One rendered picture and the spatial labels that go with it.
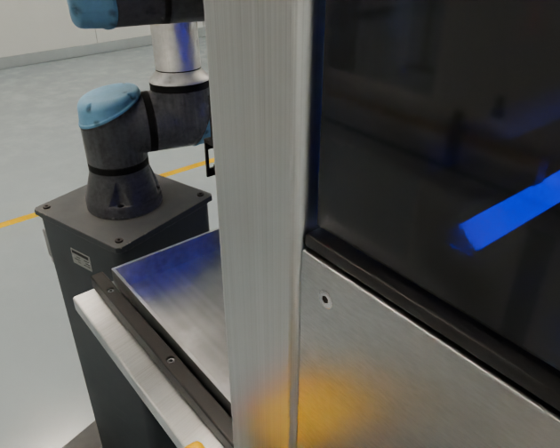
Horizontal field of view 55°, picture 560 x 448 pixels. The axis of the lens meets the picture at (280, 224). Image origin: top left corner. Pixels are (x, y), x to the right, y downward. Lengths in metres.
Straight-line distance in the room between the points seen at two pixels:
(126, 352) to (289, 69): 0.51
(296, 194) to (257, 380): 0.13
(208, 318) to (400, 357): 0.50
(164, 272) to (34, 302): 1.55
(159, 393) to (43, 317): 1.62
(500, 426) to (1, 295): 2.27
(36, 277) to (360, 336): 2.25
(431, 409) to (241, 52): 0.15
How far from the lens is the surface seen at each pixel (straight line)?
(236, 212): 0.25
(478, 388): 0.19
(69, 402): 1.86
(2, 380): 2.01
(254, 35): 0.21
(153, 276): 0.76
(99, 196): 1.10
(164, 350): 0.62
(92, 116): 1.04
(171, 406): 0.59
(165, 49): 1.05
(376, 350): 0.21
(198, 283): 0.74
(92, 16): 0.67
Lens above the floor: 1.33
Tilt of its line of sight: 31 degrees down
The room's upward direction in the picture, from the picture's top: straight up
